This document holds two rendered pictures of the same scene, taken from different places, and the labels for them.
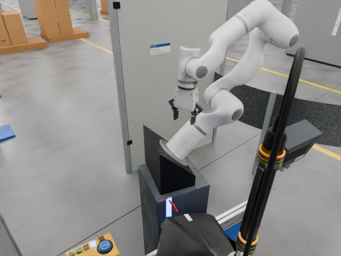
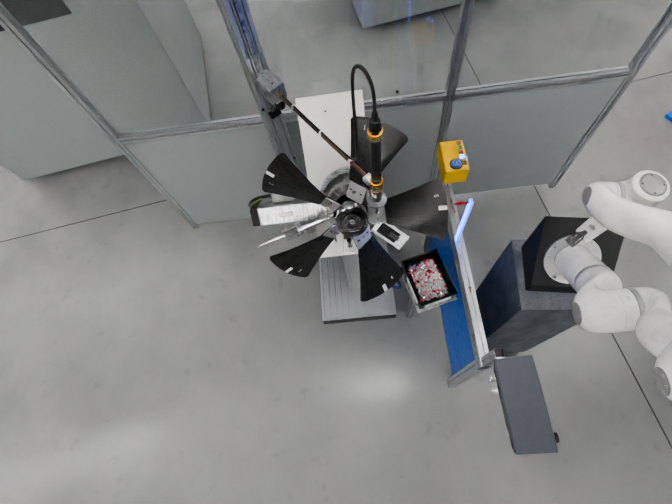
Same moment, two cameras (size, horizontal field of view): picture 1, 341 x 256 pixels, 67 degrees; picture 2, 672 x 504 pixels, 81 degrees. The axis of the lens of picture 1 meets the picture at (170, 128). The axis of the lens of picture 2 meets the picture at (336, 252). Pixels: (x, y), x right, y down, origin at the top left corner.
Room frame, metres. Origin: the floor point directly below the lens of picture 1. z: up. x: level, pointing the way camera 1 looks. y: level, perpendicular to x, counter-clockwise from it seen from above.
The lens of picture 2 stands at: (0.68, -0.84, 2.49)
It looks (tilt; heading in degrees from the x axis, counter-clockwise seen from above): 65 degrees down; 131
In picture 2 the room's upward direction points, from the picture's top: 15 degrees counter-clockwise
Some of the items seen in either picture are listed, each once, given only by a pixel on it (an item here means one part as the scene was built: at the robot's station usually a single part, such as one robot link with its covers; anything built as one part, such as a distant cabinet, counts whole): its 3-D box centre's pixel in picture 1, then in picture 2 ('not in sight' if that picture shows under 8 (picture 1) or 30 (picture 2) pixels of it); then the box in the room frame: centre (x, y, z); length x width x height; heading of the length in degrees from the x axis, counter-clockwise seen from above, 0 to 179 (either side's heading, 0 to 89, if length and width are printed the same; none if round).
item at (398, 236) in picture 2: not in sight; (388, 227); (0.38, -0.12, 0.98); 0.20 x 0.16 x 0.20; 121
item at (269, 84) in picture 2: not in sight; (270, 87); (-0.22, 0.08, 1.36); 0.10 x 0.07 x 0.08; 156
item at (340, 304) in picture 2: not in sight; (355, 273); (0.14, -0.07, 0.04); 0.62 x 0.46 x 0.08; 121
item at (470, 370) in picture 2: not in sight; (463, 375); (0.94, -0.44, 0.39); 0.04 x 0.04 x 0.78; 31
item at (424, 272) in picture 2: not in sight; (427, 281); (0.61, -0.22, 0.83); 0.19 x 0.14 x 0.04; 135
